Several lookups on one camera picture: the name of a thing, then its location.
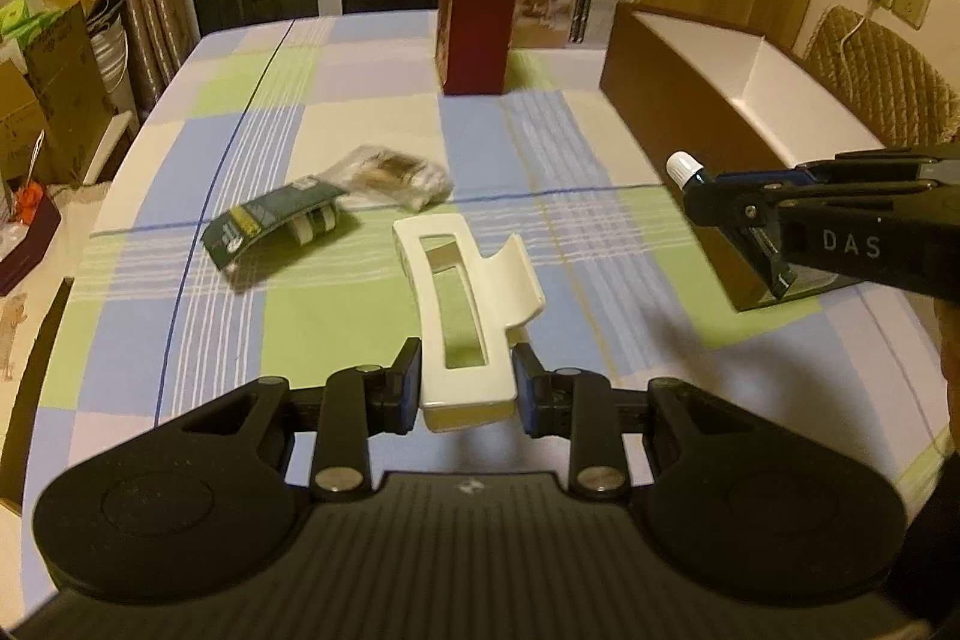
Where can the brown cardboard box white inside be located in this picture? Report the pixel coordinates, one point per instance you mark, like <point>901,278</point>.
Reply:
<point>660,85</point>

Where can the green packet with white rolls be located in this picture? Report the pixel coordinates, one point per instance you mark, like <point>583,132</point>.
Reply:
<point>262,220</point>

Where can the white hair claw clip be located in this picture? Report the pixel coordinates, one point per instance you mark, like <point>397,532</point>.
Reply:
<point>465,400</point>

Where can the chair with quilted cover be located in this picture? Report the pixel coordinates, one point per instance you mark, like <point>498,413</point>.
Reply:
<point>892,78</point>

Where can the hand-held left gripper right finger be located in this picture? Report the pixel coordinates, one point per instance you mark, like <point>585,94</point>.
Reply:
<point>536,401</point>

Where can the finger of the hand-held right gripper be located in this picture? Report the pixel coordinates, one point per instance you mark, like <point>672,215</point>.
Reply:
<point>750,201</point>
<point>877,166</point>

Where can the checked tablecloth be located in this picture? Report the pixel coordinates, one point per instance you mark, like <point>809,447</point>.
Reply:
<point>360,325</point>

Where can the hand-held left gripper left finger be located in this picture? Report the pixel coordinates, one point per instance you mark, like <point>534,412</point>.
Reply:
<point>401,396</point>

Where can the brown cardboard storage box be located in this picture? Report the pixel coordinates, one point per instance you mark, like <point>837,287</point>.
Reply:
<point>67,93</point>

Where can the tube with white cap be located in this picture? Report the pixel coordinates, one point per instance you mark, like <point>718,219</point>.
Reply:
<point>684,166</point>

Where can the person's dark clothing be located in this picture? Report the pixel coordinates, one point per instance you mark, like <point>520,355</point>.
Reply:
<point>930,520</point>

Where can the stack of pale bowls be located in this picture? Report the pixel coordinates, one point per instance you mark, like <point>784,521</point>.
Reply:
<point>112,70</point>

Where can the dark red open carton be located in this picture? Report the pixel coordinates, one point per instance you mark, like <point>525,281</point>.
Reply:
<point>472,33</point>

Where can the person's right hand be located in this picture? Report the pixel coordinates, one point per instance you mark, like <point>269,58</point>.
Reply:
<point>947,347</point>

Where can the clear plastic packet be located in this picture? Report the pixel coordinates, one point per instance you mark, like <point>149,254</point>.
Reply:
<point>390,175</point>

